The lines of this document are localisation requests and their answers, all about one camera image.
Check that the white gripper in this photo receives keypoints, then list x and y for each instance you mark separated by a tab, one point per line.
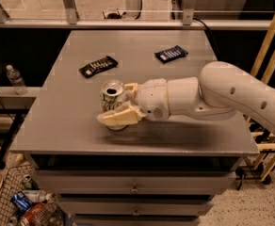
152	98

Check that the green white 7up can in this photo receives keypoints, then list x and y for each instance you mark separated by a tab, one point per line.
112	94

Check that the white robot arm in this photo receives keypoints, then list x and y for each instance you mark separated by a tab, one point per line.
217	93

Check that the black rxbar chocolate bar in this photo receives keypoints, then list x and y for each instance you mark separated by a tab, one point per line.
98	66

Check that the green can in basket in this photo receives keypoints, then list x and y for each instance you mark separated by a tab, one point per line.
29	183

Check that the red soda can in basket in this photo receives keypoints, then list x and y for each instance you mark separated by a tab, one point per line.
37	215

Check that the blue snack bar wrapper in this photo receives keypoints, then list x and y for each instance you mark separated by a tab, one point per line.
171	54

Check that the grey drawer cabinet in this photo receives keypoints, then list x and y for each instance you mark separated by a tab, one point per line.
134	197

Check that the clear plastic water bottle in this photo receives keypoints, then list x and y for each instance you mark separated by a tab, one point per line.
16	80

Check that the grey side bench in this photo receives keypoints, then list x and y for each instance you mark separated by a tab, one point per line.
15	106

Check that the plastic bottle in basket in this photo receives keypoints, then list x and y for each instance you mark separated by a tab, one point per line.
37	195

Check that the wire mesh basket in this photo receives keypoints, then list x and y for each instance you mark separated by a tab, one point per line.
9	214

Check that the yellow wooden frame cart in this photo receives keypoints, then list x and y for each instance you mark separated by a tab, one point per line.
264	164

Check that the metal window rail frame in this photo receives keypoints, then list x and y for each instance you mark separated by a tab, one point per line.
165	14

